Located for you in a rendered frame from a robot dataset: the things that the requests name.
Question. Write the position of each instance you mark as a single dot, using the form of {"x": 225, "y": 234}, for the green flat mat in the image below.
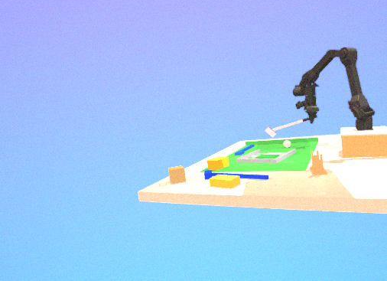
{"x": 296, "y": 162}

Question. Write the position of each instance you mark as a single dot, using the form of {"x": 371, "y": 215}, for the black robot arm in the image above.
{"x": 359, "y": 105}

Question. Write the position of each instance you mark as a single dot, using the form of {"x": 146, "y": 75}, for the blue putter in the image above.
{"x": 209, "y": 174}
{"x": 242, "y": 151}

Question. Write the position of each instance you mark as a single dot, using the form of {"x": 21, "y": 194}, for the white golf ball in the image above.
{"x": 286, "y": 144}

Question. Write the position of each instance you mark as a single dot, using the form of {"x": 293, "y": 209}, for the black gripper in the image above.
{"x": 312, "y": 107}

